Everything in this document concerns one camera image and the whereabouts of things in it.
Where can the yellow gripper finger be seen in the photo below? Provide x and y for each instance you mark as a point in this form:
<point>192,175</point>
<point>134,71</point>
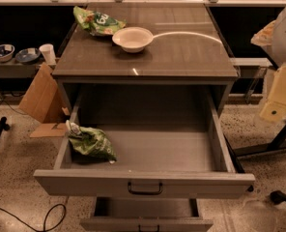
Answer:
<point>274,108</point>

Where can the green jalapeno chip bag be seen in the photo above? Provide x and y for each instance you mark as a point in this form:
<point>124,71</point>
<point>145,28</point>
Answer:
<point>90,142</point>

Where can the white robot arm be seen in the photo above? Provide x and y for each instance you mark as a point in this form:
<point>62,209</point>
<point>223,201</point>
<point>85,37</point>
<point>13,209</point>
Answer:
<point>272,38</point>

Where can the grey cabinet with counter top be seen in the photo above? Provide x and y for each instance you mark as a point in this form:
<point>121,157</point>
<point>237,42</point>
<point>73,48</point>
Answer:
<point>185,49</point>

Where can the open top drawer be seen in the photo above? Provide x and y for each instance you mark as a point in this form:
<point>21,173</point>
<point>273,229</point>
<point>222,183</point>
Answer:
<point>160,134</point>

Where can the green chip bag on counter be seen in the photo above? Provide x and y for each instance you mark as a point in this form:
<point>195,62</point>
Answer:
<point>96,23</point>

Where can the lower drawer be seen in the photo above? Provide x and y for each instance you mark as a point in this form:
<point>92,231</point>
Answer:
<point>124,215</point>

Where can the low grey shelf right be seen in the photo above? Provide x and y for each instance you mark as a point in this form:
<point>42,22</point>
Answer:
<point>251,67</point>

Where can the low grey shelf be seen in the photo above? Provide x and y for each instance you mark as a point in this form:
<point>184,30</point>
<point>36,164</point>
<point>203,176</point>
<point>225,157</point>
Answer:
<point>251,67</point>
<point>13,69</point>

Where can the black caster wheel right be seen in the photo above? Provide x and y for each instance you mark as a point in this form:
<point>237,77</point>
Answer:
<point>278,197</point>

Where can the white bowl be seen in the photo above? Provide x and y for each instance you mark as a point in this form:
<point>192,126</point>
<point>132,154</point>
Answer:
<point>132,39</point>

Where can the brown cardboard box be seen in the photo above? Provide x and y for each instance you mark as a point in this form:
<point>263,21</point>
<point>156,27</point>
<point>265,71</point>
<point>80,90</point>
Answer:
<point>43,102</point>

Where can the white paper cup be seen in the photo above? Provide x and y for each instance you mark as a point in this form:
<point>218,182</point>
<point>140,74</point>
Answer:
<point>47,50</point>

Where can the blue bowl right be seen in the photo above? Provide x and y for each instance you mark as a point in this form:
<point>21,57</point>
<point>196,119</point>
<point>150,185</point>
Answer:
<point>28,56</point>

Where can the blue bowl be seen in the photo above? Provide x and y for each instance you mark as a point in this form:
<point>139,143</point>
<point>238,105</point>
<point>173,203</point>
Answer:
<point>28,56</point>
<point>6,52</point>

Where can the low grey shelf left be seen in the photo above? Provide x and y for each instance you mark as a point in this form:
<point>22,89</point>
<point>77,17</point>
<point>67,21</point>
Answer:
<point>13,69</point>

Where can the blue bowl left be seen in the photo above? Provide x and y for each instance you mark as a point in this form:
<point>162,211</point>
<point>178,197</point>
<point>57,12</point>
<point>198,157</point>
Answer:
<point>6,52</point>

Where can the black top drawer handle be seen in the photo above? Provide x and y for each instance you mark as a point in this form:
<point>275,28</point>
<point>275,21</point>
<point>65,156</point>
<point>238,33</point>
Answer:
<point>149,190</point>

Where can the black drawer handle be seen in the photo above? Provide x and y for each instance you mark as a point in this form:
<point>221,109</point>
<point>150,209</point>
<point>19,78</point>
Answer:
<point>149,190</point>
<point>148,228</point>

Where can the black lower drawer handle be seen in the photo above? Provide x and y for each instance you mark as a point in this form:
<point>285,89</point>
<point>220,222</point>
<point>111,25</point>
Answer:
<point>148,228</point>

